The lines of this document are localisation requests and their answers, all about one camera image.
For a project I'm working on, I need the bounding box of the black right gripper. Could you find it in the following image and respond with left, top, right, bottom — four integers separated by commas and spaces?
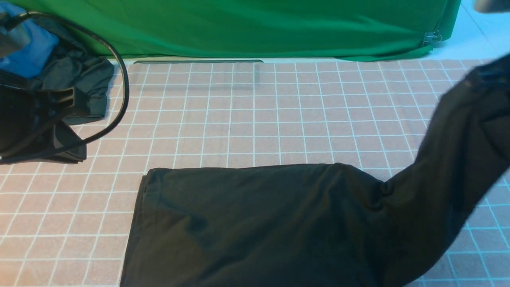
474, 54, 510, 86

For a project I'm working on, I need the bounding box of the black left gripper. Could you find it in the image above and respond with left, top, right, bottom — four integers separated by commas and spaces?
0, 71, 88, 165

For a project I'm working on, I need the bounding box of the dark gray long-sleeve shirt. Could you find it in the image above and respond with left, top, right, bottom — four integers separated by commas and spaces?
120, 70, 509, 287

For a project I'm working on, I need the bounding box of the blue crumpled garment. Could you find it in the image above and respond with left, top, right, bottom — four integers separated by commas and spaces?
0, 19, 59, 79

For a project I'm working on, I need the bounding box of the metal binder clip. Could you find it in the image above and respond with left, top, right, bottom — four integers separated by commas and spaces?
422, 30, 443, 46

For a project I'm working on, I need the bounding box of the dark teal crumpled garment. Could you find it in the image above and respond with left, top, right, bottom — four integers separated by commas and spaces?
30, 18, 114, 126

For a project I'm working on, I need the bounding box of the pink grid tablecloth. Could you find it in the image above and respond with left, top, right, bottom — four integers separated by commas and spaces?
0, 59, 510, 287

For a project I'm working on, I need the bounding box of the green backdrop cloth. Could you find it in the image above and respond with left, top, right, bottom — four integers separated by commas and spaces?
12, 0, 461, 62

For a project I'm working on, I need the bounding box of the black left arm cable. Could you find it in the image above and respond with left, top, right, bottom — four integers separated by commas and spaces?
0, 11, 130, 165

